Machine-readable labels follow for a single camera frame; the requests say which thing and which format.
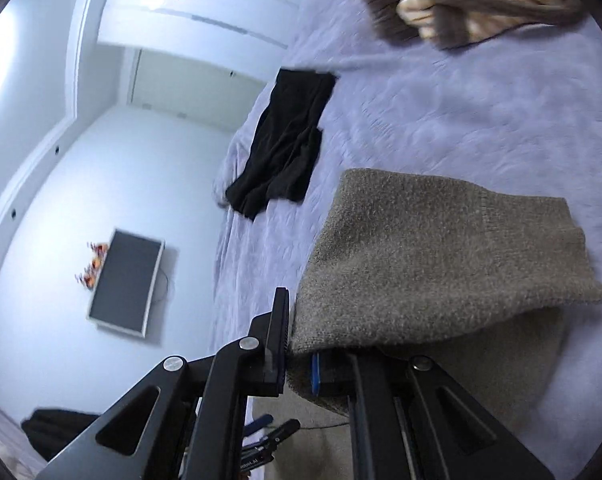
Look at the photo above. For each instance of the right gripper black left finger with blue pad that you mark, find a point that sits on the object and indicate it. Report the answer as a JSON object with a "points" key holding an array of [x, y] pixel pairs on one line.
{"points": [[184, 420]]}

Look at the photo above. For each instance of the colourful wall decoration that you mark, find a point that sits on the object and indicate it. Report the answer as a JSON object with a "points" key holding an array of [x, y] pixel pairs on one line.
{"points": [[89, 276]]}

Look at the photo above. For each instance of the wall-mounted flat television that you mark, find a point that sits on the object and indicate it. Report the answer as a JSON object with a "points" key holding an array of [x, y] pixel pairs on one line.
{"points": [[123, 293]]}

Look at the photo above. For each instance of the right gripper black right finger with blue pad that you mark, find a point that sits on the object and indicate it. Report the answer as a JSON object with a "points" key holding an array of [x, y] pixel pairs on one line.
{"points": [[409, 419]]}

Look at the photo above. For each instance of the lavender bed blanket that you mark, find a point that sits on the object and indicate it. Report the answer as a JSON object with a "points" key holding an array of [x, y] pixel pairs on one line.
{"points": [[519, 114]]}

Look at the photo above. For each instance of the taupe knit sweater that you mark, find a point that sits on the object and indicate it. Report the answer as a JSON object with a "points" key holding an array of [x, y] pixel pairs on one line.
{"points": [[478, 280]]}

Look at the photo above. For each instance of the white closet door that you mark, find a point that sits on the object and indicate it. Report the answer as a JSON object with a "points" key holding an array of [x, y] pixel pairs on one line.
{"points": [[193, 90]]}

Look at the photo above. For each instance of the black garment on bed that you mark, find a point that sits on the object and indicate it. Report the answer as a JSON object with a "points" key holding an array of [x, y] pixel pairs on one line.
{"points": [[286, 143]]}

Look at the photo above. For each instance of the black jacket on floor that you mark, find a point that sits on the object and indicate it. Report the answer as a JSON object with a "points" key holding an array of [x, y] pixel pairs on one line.
{"points": [[50, 430]]}

